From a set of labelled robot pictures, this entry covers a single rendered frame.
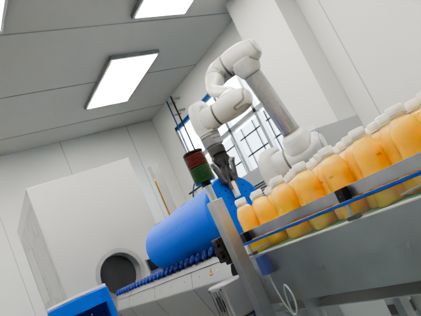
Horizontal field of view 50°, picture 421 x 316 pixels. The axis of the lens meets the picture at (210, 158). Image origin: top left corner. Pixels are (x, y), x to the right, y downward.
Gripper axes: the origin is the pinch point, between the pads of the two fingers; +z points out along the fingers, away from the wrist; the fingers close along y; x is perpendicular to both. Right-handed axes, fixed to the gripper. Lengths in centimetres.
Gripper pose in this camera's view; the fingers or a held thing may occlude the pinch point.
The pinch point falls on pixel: (234, 189)
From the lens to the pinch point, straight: 195.1
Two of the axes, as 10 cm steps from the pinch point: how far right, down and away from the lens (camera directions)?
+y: 8.2, -2.8, 5.0
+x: -4.0, 3.5, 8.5
